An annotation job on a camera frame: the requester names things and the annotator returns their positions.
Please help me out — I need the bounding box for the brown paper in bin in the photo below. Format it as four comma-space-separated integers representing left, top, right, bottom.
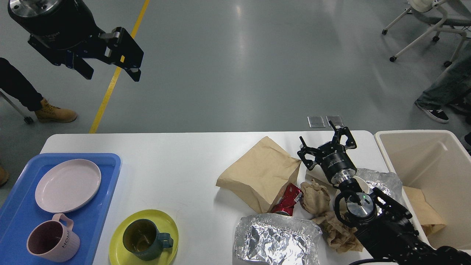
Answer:
403, 186, 446, 236

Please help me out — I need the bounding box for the pink plate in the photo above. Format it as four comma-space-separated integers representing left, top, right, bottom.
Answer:
35, 158, 102, 213

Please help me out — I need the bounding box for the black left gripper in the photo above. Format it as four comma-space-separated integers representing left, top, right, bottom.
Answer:
7, 0, 144, 82

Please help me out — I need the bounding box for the crushed red soda can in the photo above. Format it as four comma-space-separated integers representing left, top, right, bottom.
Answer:
271, 183, 303, 216

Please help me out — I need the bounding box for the rear aluminium foil piece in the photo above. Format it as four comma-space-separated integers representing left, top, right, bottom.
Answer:
355, 168, 406, 206

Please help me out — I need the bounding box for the black white sneaker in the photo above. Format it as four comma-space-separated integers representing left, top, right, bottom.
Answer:
414, 101, 449, 124

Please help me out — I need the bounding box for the right floor outlet cover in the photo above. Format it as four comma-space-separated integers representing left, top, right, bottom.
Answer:
325, 115, 344, 127

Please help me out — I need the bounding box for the black trouser leg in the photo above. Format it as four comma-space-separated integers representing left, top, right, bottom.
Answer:
0, 57, 43, 112

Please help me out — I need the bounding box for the front aluminium foil tray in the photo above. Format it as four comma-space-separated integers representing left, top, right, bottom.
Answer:
234, 213, 322, 265

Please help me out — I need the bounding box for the dark green mug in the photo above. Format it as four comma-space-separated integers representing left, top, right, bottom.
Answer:
123, 219, 174, 261

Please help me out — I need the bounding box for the tan work boot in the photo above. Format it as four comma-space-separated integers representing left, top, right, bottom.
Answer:
34, 98, 78, 123

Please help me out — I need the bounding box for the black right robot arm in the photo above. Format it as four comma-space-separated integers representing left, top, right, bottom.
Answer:
297, 122, 471, 265

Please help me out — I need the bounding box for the grey jeans leg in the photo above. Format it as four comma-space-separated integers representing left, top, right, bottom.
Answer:
417, 41, 471, 110

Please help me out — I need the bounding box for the beige plastic bin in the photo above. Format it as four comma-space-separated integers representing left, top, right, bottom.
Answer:
375, 130, 471, 252

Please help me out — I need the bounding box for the floor outlet cover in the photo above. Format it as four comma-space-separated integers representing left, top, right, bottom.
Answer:
325, 115, 344, 127
307, 116, 325, 128

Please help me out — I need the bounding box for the blue plastic tray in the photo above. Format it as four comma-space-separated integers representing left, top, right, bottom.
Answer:
0, 153, 121, 265

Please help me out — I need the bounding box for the pink mug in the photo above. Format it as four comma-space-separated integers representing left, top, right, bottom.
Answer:
26, 213, 81, 263

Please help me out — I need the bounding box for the crumpled brown paper ball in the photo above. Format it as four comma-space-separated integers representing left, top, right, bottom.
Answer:
301, 181, 331, 215

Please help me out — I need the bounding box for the left floor outlet cover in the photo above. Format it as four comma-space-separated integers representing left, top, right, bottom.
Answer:
307, 116, 325, 128

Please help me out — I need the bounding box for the grey chair leg caster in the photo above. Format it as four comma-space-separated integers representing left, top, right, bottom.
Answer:
0, 90, 34, 124

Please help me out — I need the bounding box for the white office chair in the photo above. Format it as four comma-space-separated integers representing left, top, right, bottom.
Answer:
382, 0, 471, 67

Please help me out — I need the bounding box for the yellow plate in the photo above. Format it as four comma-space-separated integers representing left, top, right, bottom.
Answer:
108, 209, 179, 265

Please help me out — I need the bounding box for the brown paper bag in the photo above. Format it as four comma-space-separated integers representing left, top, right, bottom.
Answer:
216, 137, 301, 213

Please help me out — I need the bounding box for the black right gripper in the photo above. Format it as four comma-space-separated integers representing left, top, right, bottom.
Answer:
297, 120, 357, 184

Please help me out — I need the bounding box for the crumpled brown paper napkin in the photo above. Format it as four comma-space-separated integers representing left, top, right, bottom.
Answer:
312, 211, 364, 253

